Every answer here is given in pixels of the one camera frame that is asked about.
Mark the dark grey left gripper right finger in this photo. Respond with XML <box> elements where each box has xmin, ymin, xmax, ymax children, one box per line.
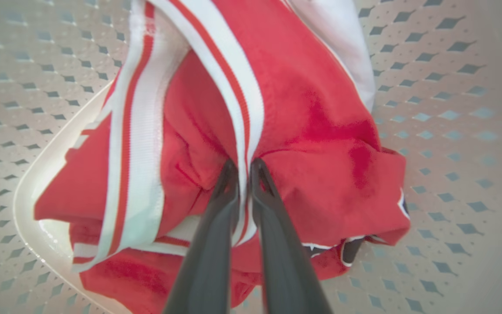
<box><xmin>249</xmin><ymin>158</ymin><xmax>334</xmax><ymax>314</ymax></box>

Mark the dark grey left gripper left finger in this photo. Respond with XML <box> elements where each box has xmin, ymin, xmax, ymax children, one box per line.
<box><xmin>163</xmin><ymin>159</ymin><xmax>240</xmax><ymax>314</ymax></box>

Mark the red Bulls 23 jersey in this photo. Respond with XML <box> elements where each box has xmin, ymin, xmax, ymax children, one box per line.
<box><xmin>33</xmin><ymin>0</ymin><xmax>411</xmax><ymax>314</ymax></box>

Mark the beige perforated plastic laundry basket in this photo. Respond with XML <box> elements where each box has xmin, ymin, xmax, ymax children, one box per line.
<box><xmin>0</xmin><ymin>0</ymin><xmax>502</xmax><ymax>314</ymax></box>

